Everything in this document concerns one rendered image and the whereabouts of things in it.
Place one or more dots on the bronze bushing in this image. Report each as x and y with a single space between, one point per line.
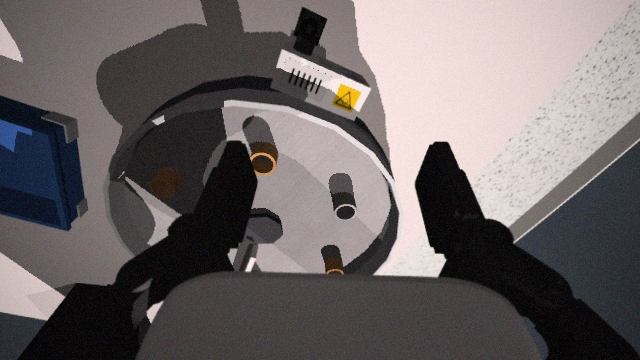
158 185
334 265
266 149

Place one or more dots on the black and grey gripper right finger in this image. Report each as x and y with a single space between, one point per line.
482 251

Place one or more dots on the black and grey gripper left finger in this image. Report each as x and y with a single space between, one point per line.
197 244

